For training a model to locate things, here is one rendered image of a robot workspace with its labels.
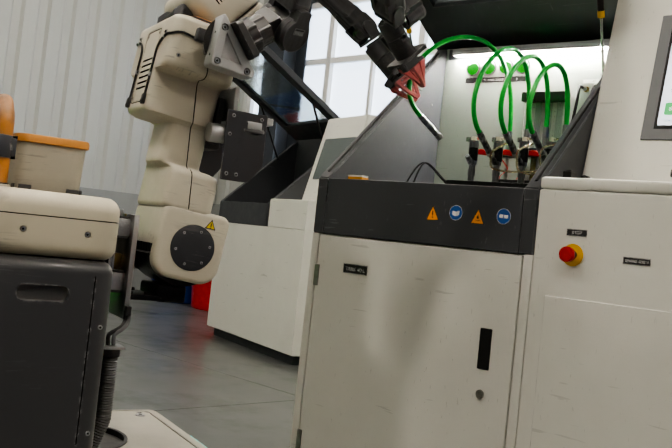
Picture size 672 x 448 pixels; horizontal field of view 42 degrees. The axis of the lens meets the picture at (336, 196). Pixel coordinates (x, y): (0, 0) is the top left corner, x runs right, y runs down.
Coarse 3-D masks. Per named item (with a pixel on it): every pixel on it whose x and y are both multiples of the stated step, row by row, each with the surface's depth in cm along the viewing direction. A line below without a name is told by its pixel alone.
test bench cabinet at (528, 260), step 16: (384, 240) 240; (528, 256) 210; (528, 272) 210; (528, 288) 209; (528, 304) 209; (304, 320) 253; (304, 336) 252; (304, 352) 251; (304, 368) 251; (512, 384) 209; (512, 400) 209; (512, 416) 208; (512, 432) 208
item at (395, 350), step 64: (320, 256) 251; (384, 256) 237; (448, 256) 224; (512, 256) 213; (320, 320) 249; (384, 320) 235; (448, 320) 222; (512, 320) 211; (320, 384) 247; (384, 384) 233; (448, 384) 220
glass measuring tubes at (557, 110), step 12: (540, 96) 268; (552, 96) 265; (564, 96) 263; (540, 108) 269; (552, 108) 268; (564, 108) 265; (540, 120) 269; (552, 120) 268; (540, 132) 270; (552, 132) 267; (528, 168) 271
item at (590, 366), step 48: (624, 0) 238; (624, 48) 233; (624, 96) 228; (624, 144) 224; (576, 192) 204; (576, 240) 203; (624, 240) 196; (576, 288) 202; (624, 288) 195; (528, 336) 208; (576, 336) 200; (624, 336) 193; (528, 384) 207; (576, 384) 199; (624, 384) 192; (528, 432) 205; (576, 432) 198; (624, 432) 191
